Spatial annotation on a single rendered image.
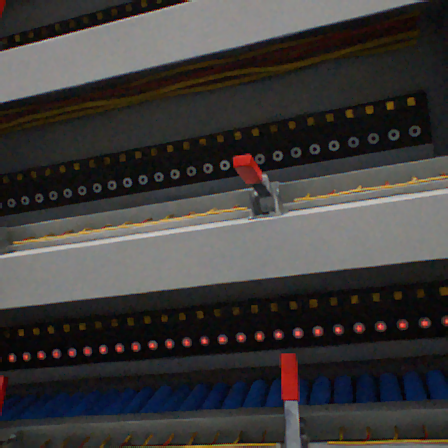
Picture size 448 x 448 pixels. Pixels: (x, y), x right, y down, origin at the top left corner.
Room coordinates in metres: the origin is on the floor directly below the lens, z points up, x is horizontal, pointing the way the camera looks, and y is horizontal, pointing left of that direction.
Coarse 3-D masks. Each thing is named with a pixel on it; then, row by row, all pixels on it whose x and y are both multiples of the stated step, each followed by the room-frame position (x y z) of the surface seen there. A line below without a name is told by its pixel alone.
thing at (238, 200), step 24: (384, 168) 0.40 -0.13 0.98; (408, 168) 0.39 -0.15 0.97; (432, 168) 0.39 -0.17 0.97; (240, 192) 0.43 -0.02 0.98; (288, 192) 0.42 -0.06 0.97; (312, 192) 0.42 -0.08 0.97; (336, 192) 0.41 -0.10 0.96; (96, 216) 0.47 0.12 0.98; (120, 216) 0.46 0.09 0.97; (144, 216) 0.46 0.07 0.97; (168, 216) 0.44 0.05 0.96; (192, 216) 0.43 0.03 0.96; (24, 240) 0.48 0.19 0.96
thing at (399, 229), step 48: (432, 144) 0.50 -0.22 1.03; (144, 192) 0.59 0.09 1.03; (192, 192) 0.58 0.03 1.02; (432, 192) 0.36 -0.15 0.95; (96, 240) 0.45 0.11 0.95; (144, 240) 0.40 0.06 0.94; (192, 240) 0.39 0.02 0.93; (240, 240) 0.38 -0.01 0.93; (288, 240) 0.38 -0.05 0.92; (336, 240) 0.37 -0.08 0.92; (384, 240) 0.36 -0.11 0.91; (432, 240) 0.35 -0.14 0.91; (0, 288) 0.45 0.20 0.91; (48, 288) 0.44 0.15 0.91; (96, 288) 0.42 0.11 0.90; (144, 288) 0.41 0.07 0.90
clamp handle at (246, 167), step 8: (240, 160) 0.32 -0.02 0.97; (248, 160) 0.32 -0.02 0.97; (240, 168) 0.33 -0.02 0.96; (248, 168) 0.33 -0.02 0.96; (256, 168) 0.34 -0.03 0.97; (240, 176) 0.34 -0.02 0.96; (248, 176) 0.34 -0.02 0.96; (256, 176) 0.34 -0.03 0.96; (256, 184) 0.36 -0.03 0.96; (264, 184) 0.37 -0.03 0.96; (264, 192) 0.38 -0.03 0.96
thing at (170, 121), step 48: (48, 0) 0.65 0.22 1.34; (96, 0) 0.63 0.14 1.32; (336, 48) 0.55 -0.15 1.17; (432, 48) 0.52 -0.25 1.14; (192, 96) 0.60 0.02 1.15; (240, 96) 0.58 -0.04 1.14; (288, 96) 0.57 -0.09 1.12; (336, 96) 0.55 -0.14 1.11; (384, 96) 0.54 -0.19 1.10; (432, 96) 0.53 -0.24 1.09; (0, 144) 0.67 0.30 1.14; (48, 144) 0.65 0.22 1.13; (96, 144) 0.64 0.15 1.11; (144, 144) 0.62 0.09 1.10; (192, 288) 0.60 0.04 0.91; (240, 288) 0.59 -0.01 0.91; (288, 288) 0.57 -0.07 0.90; (336, 288) 0.56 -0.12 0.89
